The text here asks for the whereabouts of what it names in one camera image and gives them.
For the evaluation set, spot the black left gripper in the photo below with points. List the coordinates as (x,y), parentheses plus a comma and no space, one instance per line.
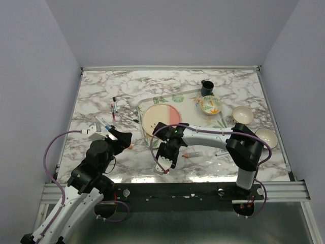
(123,141)

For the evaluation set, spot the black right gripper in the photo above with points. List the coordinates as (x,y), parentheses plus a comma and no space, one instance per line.
(160,152)

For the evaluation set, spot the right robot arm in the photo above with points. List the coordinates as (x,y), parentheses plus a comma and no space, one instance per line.
(244,147)

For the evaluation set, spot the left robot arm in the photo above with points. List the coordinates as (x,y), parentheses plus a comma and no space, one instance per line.
(86,187)

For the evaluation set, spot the pink red pen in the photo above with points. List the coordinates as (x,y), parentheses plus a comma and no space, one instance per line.
(113,113)

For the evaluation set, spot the white marker black tip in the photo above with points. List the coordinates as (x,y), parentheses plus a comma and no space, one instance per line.
(132,119)

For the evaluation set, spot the white marker black eraser cap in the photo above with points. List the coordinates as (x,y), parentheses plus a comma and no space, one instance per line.
(106,122)

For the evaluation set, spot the cream and pink plate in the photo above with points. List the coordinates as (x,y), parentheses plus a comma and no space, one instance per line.
(163,113)

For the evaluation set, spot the floral serving tray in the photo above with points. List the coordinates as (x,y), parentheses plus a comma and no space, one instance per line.
(187,104)

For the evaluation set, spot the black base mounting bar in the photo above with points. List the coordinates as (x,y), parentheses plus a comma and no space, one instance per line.
(194,203)

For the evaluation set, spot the floral orange rimmed bowl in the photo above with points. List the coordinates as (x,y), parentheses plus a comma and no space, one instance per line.
(210,105)

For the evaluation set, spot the dark blue mug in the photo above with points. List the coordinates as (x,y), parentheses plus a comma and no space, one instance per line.
(207,88)

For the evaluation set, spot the white orange rimmed bowl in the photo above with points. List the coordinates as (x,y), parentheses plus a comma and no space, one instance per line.
(243,115)

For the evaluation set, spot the blue striped white bowl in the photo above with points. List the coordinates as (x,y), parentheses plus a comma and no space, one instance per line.
(267,136)

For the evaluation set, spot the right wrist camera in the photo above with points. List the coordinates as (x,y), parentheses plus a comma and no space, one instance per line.
(162,166)

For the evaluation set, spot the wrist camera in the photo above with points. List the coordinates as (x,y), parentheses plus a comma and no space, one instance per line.
(162,166)
(94,132)

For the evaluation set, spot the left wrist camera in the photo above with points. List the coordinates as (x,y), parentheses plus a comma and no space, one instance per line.
(94,132)

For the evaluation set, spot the aluminium frame rail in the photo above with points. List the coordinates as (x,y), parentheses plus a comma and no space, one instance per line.
(277,191)

